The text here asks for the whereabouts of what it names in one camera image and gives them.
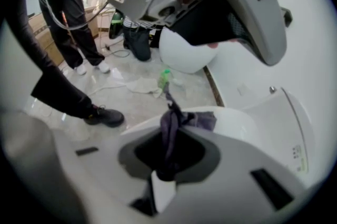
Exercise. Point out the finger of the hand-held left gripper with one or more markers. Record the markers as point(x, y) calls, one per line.
point(263, 20)

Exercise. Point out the person's left black shoe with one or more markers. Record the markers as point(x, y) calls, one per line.
point(105, 117)

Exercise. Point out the brown cardboard box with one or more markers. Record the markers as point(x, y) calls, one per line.
point(44, 41)

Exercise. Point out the egg-shaped white toilet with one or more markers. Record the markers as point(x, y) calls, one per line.
point(184, 57)

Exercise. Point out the dark green canister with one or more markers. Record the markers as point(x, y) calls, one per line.
point(116, 25)

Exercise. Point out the white toilet with tank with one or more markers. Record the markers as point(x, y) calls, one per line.
point(276, 122)

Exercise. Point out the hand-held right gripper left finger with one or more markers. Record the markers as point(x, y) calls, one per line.
point(100, 178)

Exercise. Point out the chrome flush lever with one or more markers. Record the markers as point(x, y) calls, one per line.
point(272, 89)

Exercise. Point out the person's left leg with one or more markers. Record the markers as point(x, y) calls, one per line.
point(52, 80)

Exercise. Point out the beige floor rag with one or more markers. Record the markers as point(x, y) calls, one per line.
point(143, 86)

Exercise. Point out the green plastic bottle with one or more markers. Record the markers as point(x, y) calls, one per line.
point(164, 78)

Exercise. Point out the black wall paper holder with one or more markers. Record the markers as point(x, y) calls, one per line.
point(287, 16)

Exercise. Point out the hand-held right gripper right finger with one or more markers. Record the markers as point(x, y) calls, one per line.
point(237, 178)

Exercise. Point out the white toilet lid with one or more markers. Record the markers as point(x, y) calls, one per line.
point(237, 125)

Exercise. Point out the dark blue wiping cloth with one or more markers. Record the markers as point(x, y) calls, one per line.
point(171, 133)

